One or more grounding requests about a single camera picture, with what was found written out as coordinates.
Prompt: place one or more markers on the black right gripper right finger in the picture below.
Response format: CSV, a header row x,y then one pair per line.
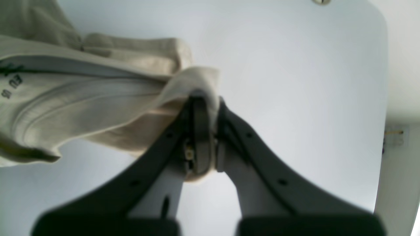
x,y
274,199

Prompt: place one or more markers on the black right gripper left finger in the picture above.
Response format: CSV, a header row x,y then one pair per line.
x,y
142,200

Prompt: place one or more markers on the beige T-shirt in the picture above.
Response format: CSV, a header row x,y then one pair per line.
x,y
56,87

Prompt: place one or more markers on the right table grommet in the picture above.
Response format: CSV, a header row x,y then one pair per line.
x,y
321,2

